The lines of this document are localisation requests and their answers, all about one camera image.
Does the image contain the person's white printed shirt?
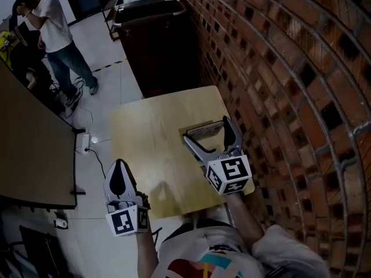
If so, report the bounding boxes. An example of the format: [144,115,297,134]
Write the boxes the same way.
[152,223,331,278]

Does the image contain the black office chair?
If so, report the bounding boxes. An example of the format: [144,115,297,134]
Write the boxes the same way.
[10,39,66,112]

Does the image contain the grey object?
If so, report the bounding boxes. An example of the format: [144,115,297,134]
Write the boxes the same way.
[178,120,225,144]

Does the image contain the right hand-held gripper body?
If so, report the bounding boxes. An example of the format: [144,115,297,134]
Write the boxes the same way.
[198,148,253,196]

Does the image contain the dark wooden cabinet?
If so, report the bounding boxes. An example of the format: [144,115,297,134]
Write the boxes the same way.
[111,0,205,98]

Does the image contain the person's right forearm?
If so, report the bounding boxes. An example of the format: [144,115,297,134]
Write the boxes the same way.
[225,192,266,250]

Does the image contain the white paper roll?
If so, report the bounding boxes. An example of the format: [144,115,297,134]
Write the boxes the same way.
[53,217,70,231]

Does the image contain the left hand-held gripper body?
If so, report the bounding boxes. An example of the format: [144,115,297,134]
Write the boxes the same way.
[104,192,151,237]

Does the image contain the person's left hand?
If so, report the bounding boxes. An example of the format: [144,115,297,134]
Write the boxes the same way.
[134,191,151,211]

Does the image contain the person's left forearm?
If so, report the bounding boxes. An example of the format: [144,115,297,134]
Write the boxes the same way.
[134,232,160,278]

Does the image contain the brown partition board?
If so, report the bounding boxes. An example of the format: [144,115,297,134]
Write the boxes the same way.
[0,58,87,211]

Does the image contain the tangled black floor cables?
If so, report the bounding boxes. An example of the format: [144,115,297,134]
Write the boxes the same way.
[49,76,95,136]

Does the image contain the black power cable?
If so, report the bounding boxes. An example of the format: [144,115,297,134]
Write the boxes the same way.
[86,147,107,182]

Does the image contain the white power strip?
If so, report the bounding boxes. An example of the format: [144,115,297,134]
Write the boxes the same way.
[81,133,91,155]

